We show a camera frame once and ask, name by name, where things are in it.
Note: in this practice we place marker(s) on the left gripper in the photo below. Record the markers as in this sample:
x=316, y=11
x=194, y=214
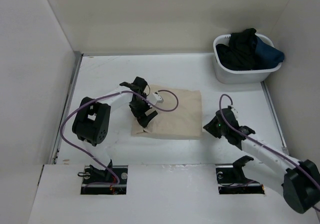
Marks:
x=142, y=118

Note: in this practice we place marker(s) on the dark blue garment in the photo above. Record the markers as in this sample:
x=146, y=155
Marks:
x=266, y=56

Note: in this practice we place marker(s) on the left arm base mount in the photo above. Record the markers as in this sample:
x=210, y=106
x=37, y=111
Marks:
x=96, y=181

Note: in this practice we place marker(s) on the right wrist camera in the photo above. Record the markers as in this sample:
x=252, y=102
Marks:
x=232, y=108

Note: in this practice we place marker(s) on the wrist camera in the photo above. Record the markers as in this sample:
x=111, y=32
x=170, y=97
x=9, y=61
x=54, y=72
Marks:
x=232, y=108
x=154, y=98

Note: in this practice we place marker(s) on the white laundry basket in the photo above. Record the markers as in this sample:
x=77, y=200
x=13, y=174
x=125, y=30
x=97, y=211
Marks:
x=230, y=77

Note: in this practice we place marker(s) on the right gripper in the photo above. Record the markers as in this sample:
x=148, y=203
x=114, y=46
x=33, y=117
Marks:
x=210, y=127

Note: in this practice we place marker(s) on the beige trousers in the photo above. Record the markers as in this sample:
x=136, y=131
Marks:
x=184, y=123

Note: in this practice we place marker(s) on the black garment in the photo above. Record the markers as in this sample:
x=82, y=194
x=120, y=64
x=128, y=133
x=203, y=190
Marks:
x=239, y=54

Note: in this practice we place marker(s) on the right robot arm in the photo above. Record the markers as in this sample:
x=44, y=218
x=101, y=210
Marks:
x=298, y=182

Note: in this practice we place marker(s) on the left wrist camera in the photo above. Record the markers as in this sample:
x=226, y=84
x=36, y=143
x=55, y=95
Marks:
x=154, y=98

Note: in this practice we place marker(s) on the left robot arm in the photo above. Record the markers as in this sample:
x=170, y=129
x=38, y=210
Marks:
x=92, y=118

